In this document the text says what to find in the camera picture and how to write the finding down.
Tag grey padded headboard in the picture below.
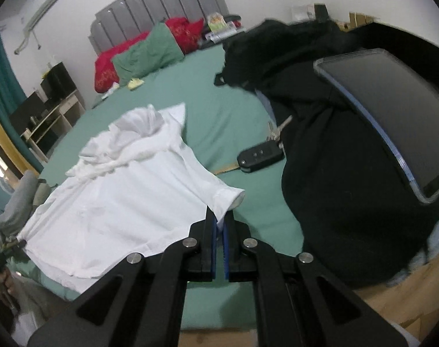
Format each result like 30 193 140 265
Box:
88 0 230 53

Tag grey cloth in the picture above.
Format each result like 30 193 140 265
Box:
0 171 39 240

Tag bed with green sheet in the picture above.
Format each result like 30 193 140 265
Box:
0 45 307 333

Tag white shelf desk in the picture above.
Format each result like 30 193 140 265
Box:
21 90 86 163

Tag cardboard box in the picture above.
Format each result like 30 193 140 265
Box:
349 12 378 27

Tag white air conditioner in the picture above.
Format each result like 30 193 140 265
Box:
22 0 68 31

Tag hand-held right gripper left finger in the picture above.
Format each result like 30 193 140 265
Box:
28 206 217 347

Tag white hoodie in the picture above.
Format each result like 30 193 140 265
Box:
19 103 246 293

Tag black car key fob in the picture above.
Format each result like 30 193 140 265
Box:
237 142 286 173

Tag black garment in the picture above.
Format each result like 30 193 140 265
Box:
256 22 439 290

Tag smartphone in clear case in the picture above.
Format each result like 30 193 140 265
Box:
313 48 439 204

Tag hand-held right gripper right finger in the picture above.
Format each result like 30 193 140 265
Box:
223 211 410 347

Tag green pillow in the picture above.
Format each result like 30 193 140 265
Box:
111 22 186 87

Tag black monitor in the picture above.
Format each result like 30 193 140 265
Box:
40 62 78 102
10 91 45 128

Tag teal curtain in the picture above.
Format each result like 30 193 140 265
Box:
0 25 45 174

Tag red patterned pillow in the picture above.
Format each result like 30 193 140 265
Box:
165 17 206 55
95 32 151 93

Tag metal keys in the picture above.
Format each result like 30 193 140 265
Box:
266 115 293 144

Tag black bag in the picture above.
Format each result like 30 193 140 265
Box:
215 18 350 93

